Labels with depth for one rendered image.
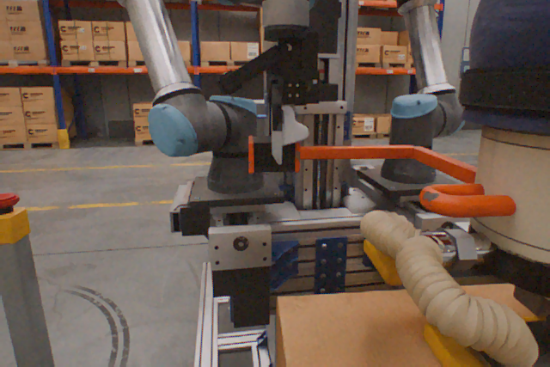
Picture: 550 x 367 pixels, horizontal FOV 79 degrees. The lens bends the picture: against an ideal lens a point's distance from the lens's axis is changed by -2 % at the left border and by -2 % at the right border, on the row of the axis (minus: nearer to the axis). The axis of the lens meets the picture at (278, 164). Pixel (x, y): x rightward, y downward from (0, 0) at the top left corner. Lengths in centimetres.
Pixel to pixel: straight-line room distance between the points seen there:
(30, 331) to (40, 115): 730
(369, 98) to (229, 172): 886
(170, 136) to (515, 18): 60
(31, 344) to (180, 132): 72
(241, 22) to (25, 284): 821
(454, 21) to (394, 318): 1044
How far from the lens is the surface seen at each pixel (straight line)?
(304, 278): 98
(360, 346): 55
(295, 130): 55
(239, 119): 82
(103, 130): 922
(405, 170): 99
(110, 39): 783
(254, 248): 77
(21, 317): 115
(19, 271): 108
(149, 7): 88
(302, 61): 57
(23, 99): 840
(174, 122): 73
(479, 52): 41
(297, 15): 56
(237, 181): 84
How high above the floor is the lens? 131
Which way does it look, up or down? 14 degrees down
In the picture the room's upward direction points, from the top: straight up
